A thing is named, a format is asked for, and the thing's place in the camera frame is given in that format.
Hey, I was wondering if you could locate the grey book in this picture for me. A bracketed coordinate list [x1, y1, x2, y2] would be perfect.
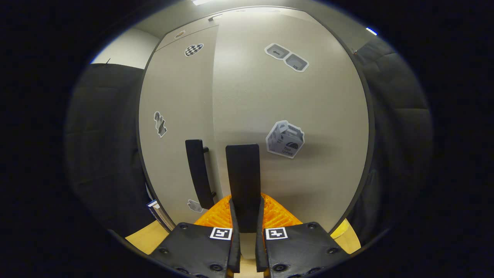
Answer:
[149, 200, 176, 232]

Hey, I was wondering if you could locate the black backdrop cloth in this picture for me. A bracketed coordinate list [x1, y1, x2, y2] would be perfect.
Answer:
[64, 37, 435, 247]

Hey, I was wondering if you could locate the grey cabinet drawer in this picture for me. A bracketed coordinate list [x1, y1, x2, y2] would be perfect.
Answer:
[154, 14, 224, 53]

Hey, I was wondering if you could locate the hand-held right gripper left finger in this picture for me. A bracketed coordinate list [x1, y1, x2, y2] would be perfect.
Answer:
[149, 193, 242, 278]

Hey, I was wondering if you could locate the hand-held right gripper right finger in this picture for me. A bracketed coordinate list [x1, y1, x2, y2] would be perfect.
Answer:
[255, 193, 352, 278]

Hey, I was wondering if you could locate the grey double-door shoe cabinet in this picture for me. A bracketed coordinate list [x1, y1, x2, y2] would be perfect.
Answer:
[137, 6, 376, 234]

